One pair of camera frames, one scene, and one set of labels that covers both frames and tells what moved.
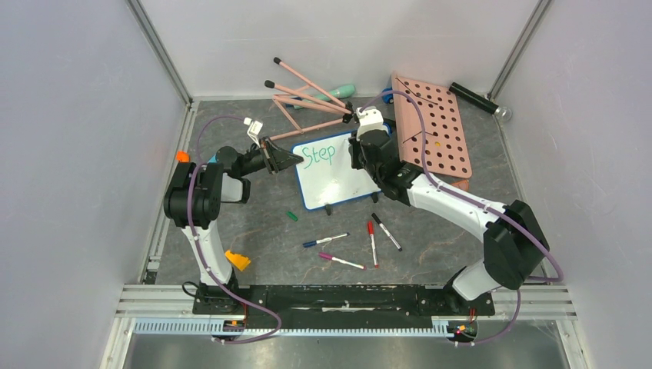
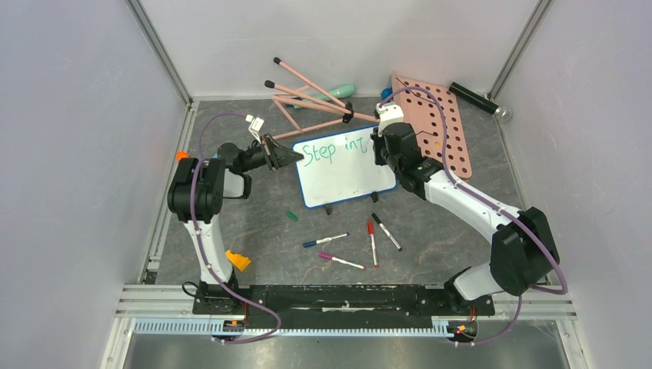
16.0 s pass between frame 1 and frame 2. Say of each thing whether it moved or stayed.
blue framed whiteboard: stayed
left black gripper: stayed
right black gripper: moved
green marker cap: stayed
